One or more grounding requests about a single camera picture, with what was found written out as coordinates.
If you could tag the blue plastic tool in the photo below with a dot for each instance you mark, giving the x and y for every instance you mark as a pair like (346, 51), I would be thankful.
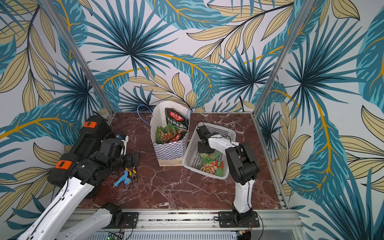
(125, 179)

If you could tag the aluminium corner post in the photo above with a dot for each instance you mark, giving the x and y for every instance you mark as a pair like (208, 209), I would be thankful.
(299, 21)
(59, 23)

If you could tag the left aluminium corner post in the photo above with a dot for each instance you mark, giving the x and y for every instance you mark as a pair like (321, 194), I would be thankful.
(59, 23)

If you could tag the dark green condiment packet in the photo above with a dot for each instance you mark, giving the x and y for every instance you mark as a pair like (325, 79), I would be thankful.
(176, 119)

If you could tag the yellow black pliers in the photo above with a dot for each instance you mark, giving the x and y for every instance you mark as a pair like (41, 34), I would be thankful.
(132, 174)

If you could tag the white plastic basket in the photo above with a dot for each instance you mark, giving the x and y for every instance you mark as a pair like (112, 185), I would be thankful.
(222, 138)

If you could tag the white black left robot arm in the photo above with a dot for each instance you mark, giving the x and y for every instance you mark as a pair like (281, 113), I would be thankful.
(83, 178)

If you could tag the aluminium front rail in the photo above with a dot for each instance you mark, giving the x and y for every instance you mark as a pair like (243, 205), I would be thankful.
(200, 224)

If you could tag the blue checkered paper bag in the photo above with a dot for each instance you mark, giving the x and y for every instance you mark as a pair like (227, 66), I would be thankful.
(171, 154)

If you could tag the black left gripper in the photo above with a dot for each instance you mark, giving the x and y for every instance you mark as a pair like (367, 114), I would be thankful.
(130, 162)

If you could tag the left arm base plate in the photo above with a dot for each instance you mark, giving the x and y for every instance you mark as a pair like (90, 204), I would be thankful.
(126, 220)

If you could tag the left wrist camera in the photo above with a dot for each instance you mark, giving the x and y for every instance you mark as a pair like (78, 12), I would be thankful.
(124, 138)

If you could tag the green soup condiment packet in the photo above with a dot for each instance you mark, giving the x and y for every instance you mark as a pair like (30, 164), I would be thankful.
(214, 168)

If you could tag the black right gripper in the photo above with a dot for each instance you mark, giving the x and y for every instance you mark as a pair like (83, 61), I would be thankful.
(202, 144)

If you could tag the green white condiment packet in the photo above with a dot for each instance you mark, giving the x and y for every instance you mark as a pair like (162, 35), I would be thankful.
(208, 158)

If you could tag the green red condiment packet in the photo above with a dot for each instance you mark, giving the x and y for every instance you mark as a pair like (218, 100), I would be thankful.
(169, 134)

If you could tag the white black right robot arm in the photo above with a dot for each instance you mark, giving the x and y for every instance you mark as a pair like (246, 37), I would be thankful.
(242, 163)

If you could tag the right aluminium corner post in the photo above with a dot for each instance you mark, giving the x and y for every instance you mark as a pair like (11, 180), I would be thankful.
(299, 21)

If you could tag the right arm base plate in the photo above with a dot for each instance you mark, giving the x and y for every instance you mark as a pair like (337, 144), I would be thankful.
(233, 219)

